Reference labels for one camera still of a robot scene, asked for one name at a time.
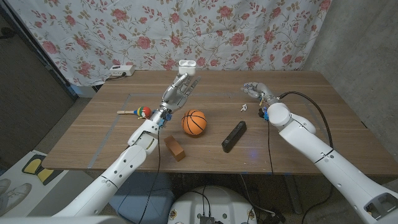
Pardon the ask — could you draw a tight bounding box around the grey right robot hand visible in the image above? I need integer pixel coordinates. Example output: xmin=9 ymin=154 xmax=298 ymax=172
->
xmin=241 ymin=82 xmax=280 ymax=107

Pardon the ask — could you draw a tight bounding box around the dark perforated panel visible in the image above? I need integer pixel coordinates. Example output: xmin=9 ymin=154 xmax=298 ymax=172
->
xmin=0 ymin=4 xmax=78 ymax=166

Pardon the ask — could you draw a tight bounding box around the grey table leg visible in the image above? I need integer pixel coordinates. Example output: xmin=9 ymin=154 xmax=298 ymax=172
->
xmin=284 ymin=174 xmax=304 ymax=215

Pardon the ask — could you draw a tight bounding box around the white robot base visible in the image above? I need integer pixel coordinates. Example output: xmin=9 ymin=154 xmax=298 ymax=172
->
xmin=167 ymin=185 xmax=258 ymax=224

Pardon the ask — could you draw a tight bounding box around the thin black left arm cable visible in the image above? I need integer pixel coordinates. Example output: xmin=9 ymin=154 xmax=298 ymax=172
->
xmin=137 ymin=127 xmax=162 ymax=224

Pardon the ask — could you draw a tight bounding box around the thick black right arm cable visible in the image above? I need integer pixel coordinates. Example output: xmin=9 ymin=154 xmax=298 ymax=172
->
xmin=277 ymin=91 xmax=335 ymax=224

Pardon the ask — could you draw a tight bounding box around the orange-brown wooden block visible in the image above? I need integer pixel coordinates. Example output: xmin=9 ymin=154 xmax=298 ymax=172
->
xmin=164 ymin=134 xmax=186 ymax=162

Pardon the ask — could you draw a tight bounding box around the white power strip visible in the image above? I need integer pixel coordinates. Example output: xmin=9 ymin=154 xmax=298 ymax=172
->
xmin=109 ymin=64 xmax=136 ymax=77

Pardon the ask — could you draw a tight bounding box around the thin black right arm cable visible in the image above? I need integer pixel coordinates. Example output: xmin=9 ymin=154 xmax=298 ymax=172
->
xmin=266 ymin=119 xmax=275 ymax=175

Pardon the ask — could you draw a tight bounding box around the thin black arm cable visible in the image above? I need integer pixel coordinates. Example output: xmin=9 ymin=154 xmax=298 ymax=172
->
xmin=137 ymin=127 xmax=162 ymax=224
xmin=266 ymin=119 xmax=275 ymax=175

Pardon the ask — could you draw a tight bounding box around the white shoe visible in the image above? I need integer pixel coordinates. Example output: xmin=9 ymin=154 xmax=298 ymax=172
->
xmin=0 ymin=182 xmax=33 ymax=213
xmin=0 ymin=178 xmax=12 ymax=195

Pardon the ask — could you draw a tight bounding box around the black TV remote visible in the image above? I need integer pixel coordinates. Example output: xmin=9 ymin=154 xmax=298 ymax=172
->
xmin=221 ymin=120 xmax=248 ymax=154

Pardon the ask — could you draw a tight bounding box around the floral cloth backdrop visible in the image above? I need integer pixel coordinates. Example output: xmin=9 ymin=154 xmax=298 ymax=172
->
xmin=6 ymin=0 xmax=332 ymax=87

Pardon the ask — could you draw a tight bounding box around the colourful wooden maraca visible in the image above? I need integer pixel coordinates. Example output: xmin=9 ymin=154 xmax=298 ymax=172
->
xmin=116 ymin=106 xmax=152 ymax=119

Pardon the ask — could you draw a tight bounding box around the white AirPods case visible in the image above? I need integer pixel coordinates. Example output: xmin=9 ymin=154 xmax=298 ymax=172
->
xmin=178 ymin=59 xmax=197 ymax=77

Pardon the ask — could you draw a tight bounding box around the orange basketball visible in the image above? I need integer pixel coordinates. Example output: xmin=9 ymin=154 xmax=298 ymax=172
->
xmin=181 ymin=109 xmax=208 ymax=136

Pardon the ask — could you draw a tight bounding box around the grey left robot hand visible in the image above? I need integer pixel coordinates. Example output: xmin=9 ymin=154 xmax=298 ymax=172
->
xmin=151 ymin=73 xmax=202 ymax=124

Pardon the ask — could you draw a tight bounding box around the black power adapter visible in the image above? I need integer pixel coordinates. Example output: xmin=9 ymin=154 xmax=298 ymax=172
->
xmin=264 ymin=211 xmax=287 ymax=224

